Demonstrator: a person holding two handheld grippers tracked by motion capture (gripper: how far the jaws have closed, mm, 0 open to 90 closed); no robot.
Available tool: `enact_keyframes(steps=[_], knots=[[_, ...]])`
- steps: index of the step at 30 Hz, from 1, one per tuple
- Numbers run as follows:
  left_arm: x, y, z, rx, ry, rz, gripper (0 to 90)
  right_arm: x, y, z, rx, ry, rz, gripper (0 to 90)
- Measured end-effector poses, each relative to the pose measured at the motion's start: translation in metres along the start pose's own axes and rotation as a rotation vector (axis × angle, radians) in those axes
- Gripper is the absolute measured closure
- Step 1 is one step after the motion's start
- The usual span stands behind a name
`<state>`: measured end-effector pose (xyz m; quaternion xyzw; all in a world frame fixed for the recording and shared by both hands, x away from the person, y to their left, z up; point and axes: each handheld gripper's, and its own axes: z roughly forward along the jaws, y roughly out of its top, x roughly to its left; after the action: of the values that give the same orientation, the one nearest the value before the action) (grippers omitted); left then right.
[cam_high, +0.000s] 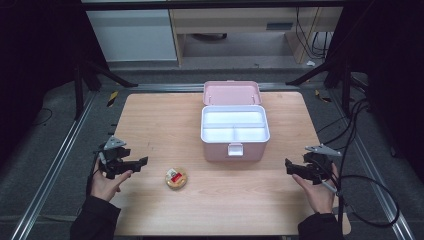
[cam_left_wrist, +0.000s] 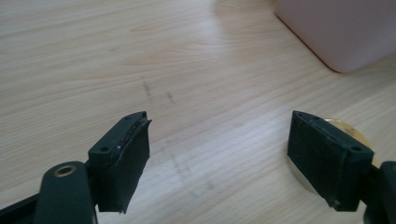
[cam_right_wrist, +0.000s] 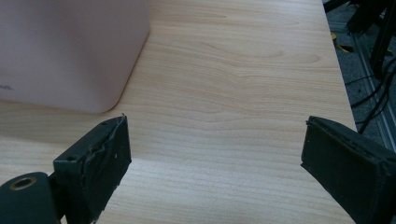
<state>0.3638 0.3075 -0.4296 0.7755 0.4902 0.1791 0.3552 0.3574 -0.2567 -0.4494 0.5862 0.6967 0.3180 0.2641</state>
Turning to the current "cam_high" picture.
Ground thick black gripper cable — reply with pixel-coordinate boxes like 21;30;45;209
319;98;400;240

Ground hanging black desk cables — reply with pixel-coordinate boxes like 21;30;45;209
294;7;334;60

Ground pink storage box with lid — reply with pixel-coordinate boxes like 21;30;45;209
200;80;271;163

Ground black metal stand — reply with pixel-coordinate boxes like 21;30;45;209
285;56;355;118
73;59;138;121

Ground white divided tray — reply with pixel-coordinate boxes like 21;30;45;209
200;105;271;144

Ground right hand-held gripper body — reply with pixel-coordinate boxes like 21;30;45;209
303;143;343;185

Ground person's right hand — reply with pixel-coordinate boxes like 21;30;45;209
292;163;339;214

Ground white cabinet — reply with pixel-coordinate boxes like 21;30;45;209
85;9;178;63

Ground light wooden desk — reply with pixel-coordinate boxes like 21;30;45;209
168;7;344;66

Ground round pastry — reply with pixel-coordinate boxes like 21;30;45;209
164;167;188;191

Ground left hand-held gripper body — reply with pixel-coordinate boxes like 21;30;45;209
98;135;134;180

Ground aluminium floor rail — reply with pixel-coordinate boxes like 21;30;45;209
328;89;416;240
9;91;98;240

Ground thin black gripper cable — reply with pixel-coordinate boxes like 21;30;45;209
86;151;108;198

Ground aluminium cross rail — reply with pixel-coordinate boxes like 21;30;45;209
128;82;301;93

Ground dark curtain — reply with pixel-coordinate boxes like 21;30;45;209
328;0;424;183
0;0;108;161

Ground thin black floor cable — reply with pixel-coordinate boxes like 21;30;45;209
31;107;54;128

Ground person's left hand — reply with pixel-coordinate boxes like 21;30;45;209
90;159;134;203

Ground yellow black tape strip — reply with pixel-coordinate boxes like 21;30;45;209
314;89;333;104
106;90;119;108

